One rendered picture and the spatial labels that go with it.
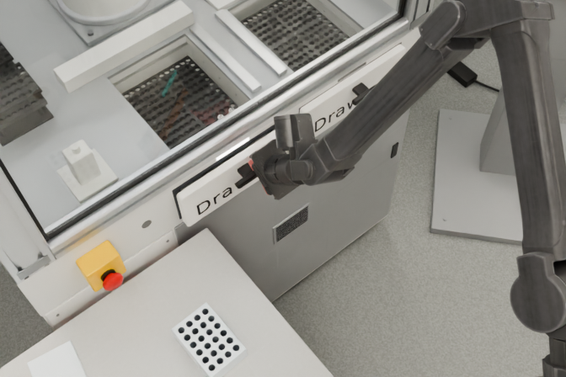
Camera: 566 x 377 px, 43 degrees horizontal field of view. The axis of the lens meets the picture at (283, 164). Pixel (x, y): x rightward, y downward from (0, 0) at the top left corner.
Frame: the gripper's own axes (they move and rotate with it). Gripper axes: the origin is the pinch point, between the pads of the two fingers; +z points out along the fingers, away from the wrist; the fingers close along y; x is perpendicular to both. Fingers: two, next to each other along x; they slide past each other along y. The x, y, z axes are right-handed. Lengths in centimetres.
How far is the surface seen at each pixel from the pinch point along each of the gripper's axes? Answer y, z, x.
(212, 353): -22.7, -5.4, 28.5
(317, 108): 4.0, -0.4, -17.8
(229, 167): 4.2, -1.5, 5.6
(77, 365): -12, 5, 49
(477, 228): -68, 55, -72
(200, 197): 2.1, 0.8, 13.3
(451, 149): -47, 72, -88
